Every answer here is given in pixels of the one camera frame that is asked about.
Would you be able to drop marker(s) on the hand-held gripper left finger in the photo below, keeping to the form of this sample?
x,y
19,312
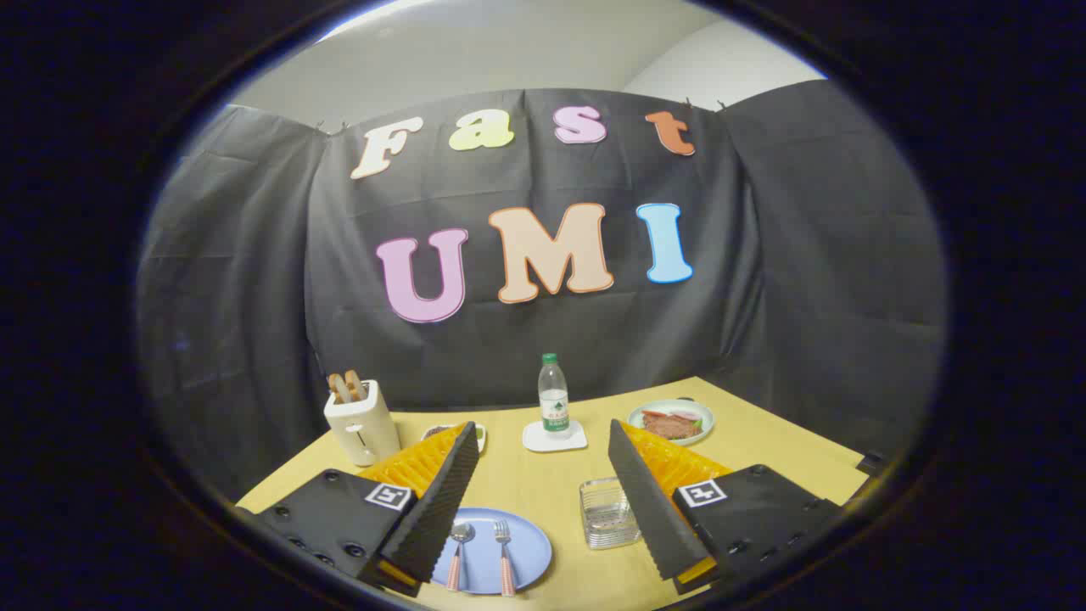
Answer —
x,y
441,501

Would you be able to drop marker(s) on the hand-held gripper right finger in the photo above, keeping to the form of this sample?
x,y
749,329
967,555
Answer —
x,y
649,509

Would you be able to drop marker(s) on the perforated metal tray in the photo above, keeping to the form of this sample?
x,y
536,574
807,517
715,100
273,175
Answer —
x,y
607,513

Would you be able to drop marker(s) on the white divided seasoning dish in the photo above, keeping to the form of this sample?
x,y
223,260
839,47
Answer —
x,y
434,433

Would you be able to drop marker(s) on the steak with vegetables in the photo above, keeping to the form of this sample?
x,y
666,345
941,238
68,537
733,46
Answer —
x,y
670,424

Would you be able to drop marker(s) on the blue round plate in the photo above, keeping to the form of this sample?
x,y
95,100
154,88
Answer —
x,y
530,552

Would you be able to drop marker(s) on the pale green plate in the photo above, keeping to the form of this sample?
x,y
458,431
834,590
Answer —
x,y
704,420

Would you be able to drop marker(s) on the cream toaster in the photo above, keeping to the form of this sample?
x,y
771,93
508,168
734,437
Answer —
x,y
361,424

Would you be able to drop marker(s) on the white square coaster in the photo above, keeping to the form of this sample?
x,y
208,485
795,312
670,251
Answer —
x,y
539,440

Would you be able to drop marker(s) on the brown toast slice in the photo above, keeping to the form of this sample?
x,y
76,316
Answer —
x,y
338,389
355,386

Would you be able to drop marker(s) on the clear water bottle green cap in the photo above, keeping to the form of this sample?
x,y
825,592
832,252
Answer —
x,y
553,399

